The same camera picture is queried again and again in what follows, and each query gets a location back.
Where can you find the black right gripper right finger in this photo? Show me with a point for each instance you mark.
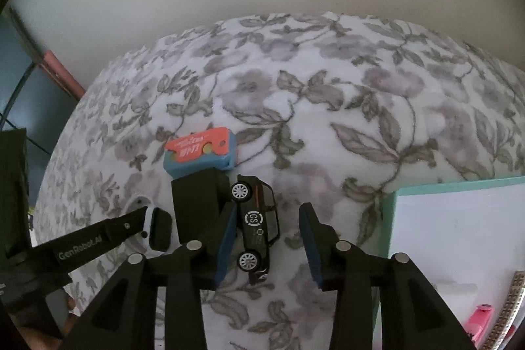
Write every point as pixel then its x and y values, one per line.
pixel 389 293

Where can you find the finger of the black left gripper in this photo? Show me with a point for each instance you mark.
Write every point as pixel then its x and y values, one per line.
pixel 53 261

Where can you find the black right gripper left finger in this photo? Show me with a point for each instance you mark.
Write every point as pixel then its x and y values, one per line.
pixel 123 314

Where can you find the pink smart watch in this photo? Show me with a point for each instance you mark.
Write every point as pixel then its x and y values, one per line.
pixel 477 324

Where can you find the black toy car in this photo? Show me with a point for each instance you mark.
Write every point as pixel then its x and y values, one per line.
pixel 259 224

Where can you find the orange blue eraser box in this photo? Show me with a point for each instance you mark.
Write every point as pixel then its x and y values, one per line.
pixel 213 148

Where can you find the teal white tray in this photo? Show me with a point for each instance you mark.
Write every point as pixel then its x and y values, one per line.
pixel 467 238

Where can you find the grey floral blanket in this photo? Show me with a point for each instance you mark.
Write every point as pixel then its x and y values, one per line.
pixel 330 109

